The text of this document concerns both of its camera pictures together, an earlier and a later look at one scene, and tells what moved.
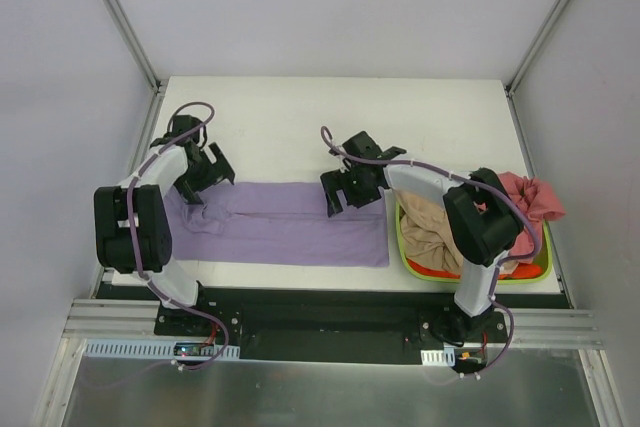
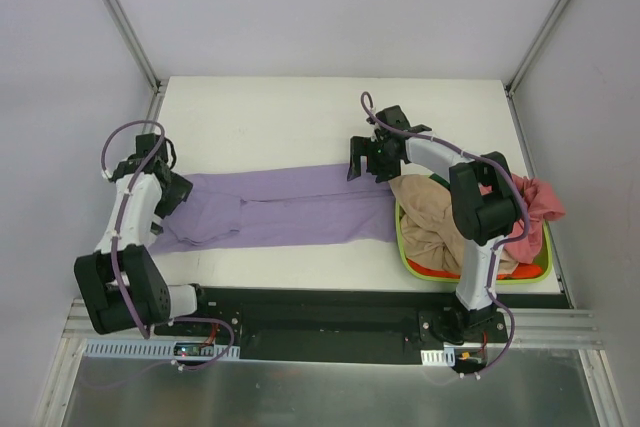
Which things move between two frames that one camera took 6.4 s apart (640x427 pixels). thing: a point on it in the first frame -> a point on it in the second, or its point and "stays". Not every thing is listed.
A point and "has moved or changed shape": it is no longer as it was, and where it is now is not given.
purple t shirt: [277, 222] has moved or changed shape
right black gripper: [345, 186] -> [368, 160]
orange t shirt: [520, 271] stays
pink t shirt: [541, 202] stays
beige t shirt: [427, 235] stays
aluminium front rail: [527, 328] stays
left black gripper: [201, 179] -> [179, 188]
